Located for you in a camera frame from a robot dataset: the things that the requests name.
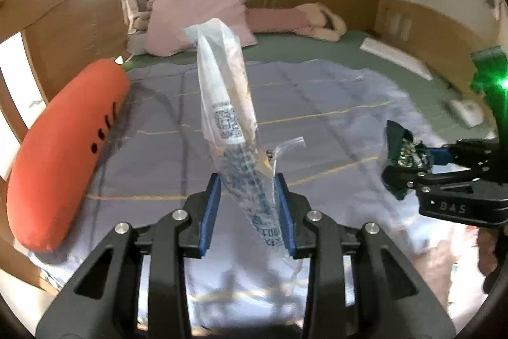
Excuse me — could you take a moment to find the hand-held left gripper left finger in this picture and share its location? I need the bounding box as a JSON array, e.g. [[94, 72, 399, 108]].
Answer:
[[36, 172, 223, 339]]

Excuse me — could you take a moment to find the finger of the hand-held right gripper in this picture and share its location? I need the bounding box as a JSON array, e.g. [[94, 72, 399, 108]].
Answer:
[[382, 164, 502, 193], [426, 138, 501, 167]]

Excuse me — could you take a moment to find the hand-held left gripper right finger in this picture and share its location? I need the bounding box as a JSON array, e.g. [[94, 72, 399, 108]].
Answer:
[[274, 172, 457, 339]]

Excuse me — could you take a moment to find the dark green wrapper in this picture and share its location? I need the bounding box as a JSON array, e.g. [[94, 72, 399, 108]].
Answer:
[[380, 120, 432, 200]]

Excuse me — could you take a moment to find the clear blue-printed plastic bag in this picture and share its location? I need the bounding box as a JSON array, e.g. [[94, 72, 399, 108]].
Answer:
[[183, 18, 307, 292]]

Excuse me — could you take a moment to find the small white device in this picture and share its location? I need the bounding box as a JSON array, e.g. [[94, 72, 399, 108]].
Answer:
[[448, 99, 485, 127]]

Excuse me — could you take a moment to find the blue checked blanket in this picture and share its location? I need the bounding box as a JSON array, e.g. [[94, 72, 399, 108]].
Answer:
[[40, 59, 477, 328]]

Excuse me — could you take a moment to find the orange carrot plush pillow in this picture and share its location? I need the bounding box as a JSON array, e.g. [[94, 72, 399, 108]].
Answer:
[[6, 58, 137, 253]]

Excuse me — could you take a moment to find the striped rabbit plush toy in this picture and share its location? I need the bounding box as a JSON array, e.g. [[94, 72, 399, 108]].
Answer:
[[246, 2, 348, 43]]

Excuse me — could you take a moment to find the pink pillow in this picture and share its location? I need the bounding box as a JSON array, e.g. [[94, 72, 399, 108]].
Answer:
[[144, 0, 258, 57]]

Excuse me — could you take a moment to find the wooden bed side board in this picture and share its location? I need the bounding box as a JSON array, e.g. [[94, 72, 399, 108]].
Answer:
[[0, 0, 128, 181]]

